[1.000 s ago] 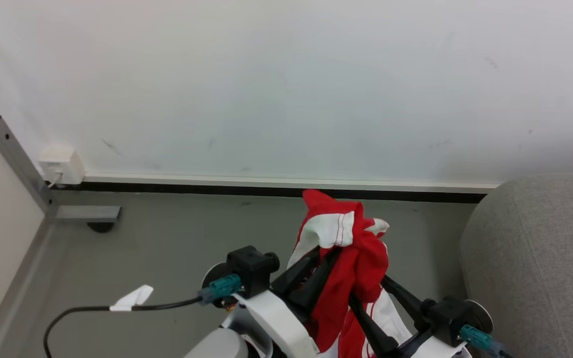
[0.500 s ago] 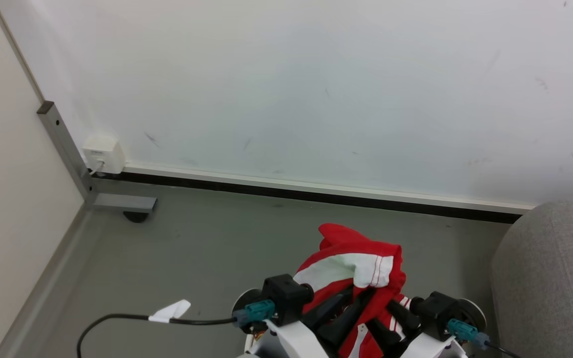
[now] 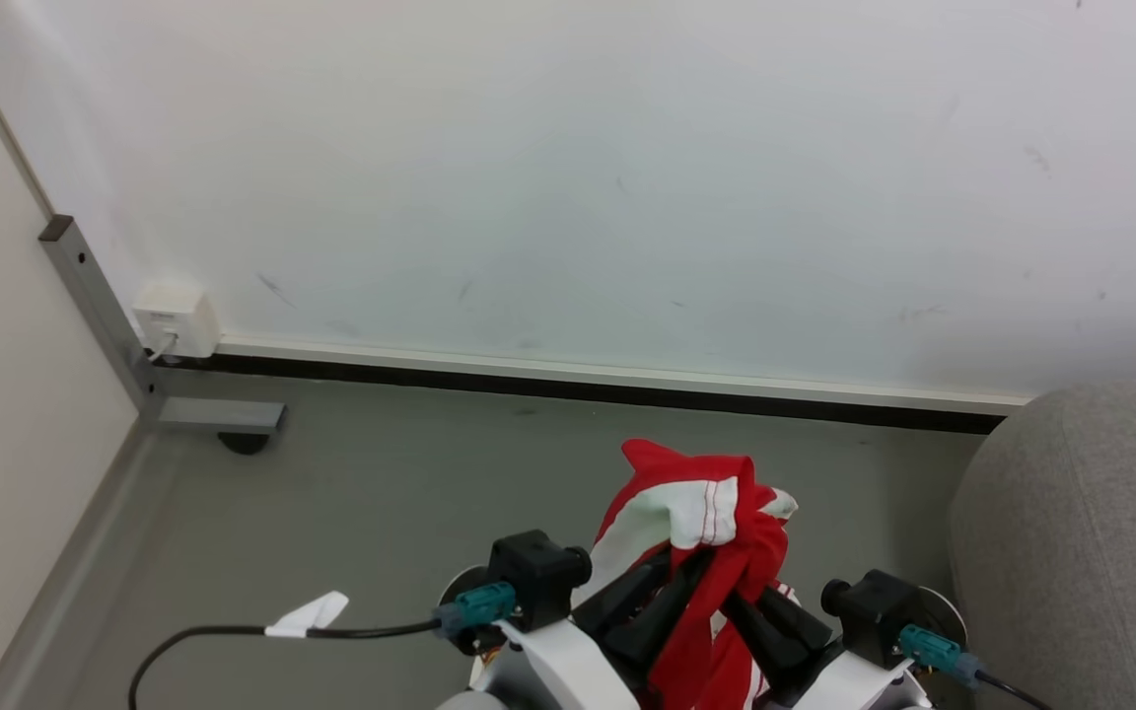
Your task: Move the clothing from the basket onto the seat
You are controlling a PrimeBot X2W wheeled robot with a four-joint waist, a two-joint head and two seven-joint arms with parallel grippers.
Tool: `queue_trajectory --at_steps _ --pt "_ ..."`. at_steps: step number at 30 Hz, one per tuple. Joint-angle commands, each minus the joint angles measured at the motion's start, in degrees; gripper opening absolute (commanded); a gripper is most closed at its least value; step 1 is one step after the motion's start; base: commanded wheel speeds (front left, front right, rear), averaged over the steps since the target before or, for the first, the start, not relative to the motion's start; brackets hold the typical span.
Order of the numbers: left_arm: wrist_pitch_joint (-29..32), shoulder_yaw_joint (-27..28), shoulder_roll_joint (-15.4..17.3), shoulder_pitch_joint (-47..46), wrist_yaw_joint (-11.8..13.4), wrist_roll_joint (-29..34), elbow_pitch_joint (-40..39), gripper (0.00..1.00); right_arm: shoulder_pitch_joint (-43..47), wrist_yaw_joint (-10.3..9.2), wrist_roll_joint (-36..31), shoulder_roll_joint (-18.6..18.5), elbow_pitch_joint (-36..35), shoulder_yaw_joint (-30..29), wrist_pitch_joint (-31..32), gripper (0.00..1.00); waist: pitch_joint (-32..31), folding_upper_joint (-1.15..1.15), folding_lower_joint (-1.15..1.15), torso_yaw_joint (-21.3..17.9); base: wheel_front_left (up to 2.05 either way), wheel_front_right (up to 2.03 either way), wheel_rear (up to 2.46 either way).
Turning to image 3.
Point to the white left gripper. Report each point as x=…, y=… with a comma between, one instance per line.
x=553, y=671

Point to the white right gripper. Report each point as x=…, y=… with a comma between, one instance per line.
x=859, y=685

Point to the red and white garment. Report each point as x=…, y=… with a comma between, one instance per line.
x=696, y=513

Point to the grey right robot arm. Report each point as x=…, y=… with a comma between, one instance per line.
x=945, y=611

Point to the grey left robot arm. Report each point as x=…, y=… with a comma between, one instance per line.
x=461, y=587

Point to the white and black baseboard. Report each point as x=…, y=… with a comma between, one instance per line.
x=627, y=382

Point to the grey fabric sofa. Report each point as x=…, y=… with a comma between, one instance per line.
x=1091, y=552

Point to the white tape tag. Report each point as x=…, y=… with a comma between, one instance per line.
x=307, y=615

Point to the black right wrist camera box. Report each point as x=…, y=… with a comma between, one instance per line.
x=874, y=611

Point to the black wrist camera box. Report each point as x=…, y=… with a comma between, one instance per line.
x=533, y=577
x=874, y=611

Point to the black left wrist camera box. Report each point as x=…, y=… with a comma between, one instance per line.
x=533, y=577

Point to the black round frame foot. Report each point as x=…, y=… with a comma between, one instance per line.
x=245, y=443

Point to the white wall socket box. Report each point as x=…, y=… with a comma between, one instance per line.
x=178, y=318

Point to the grey metal frame post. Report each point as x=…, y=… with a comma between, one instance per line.
x=100, y=306

